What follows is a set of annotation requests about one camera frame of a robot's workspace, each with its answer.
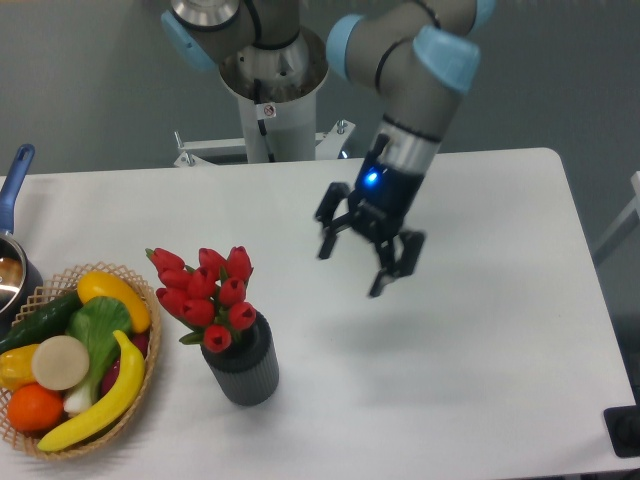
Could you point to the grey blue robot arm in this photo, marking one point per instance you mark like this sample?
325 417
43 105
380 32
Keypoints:
416 57

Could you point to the blue handled saucepan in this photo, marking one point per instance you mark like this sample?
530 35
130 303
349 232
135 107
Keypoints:
19 277

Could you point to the green bok choy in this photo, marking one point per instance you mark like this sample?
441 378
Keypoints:
93 325

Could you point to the woven wicker basket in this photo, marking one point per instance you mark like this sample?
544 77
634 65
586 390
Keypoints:
58 285

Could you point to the white frame at right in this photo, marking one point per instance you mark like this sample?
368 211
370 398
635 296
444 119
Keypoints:
620 228

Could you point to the dark red vegetable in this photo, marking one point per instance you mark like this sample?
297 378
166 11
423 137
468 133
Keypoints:
141 341

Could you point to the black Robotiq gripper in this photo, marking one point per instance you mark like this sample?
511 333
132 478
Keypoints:
376 209

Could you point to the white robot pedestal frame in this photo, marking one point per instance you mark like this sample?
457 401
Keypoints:
276 93

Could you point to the dark green cucumber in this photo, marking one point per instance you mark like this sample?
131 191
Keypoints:
48 321

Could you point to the beige round slice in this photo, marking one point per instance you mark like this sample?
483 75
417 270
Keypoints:
60 362

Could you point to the dark grey ribbed vase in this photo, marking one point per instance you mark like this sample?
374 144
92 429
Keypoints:
247 373

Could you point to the orange fruit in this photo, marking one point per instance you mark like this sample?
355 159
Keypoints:
34 408

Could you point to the yellow bell pepper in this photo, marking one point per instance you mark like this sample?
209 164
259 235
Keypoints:
16 370

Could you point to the red tulip bouquet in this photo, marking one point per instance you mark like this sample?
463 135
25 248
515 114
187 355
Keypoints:
210 299

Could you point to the black device at edge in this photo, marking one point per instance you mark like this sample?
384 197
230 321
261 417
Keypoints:
623 428

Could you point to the yellow banana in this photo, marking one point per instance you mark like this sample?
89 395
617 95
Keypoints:
109 408

